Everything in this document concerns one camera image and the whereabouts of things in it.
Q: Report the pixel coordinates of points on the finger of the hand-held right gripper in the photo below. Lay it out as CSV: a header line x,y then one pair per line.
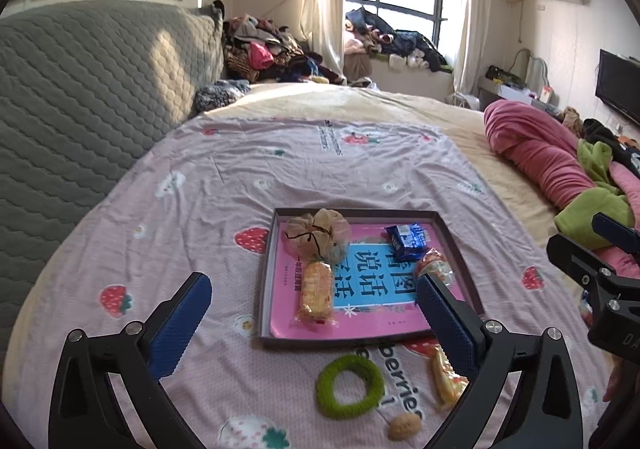
x,y
580,261
617,231

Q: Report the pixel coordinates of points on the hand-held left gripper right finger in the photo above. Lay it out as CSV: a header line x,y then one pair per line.
x,y
445,324

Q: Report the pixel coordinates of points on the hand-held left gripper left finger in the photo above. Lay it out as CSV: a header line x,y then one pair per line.
x,y
180,324

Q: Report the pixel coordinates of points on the yellow rice cracker packet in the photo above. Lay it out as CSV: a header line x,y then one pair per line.
x,y
447,381

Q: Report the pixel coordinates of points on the red white egg-shaped package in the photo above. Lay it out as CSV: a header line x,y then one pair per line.
x,y
435,266

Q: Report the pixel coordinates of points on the blue snack packet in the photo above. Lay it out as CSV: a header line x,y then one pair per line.
x,y
407,239

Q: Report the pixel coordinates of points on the shallow dark cardboard box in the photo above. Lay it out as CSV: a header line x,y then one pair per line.
x,y
267,279

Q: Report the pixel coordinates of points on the walnut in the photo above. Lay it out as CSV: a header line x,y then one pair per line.
x,y
404,426

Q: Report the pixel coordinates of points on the orange cracker packet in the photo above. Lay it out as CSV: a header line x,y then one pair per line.
x,y
315,291

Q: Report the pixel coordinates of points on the green fleece cloth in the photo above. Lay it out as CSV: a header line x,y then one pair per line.
x,y
585,214

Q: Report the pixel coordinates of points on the pink book with blue label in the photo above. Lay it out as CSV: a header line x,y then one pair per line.
x,y
360,289

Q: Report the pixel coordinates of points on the black cloth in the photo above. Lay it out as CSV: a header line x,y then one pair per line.
x,y
600,131

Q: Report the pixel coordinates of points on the pink quilt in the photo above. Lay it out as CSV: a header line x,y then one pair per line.
x,y
525,139

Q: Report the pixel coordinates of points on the black television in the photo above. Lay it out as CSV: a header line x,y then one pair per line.
x,y
617,84

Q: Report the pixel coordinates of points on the pink strawberry print bed sheet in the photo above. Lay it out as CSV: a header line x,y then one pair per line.
x,y
200,169

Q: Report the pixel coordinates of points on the small standing mirror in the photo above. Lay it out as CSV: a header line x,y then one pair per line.
x,y
537,74

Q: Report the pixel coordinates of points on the white side table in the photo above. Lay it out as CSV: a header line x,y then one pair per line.
x,y
505,95

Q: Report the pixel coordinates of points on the black bag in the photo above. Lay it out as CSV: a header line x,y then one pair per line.
x,y
500,75

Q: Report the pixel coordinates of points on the beige bed cover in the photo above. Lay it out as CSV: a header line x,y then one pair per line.
x,y
425,114

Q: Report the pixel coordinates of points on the dark patterned cloth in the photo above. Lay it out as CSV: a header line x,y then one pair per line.
x,y
220,94

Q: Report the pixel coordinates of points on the white window seat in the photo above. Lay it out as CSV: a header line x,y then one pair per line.
x,y
415,81

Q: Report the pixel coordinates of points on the cream curtain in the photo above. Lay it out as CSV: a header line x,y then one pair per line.
x,y
320,4
472,19

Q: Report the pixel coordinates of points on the grey quilted headboard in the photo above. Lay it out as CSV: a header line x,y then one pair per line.
x,y
75,79

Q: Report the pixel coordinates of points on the pile of mixed clothes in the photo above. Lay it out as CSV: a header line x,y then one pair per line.
x,y
260,54

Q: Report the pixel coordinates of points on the pile of dark clothes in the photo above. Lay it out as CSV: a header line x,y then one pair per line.
x,y
400,39

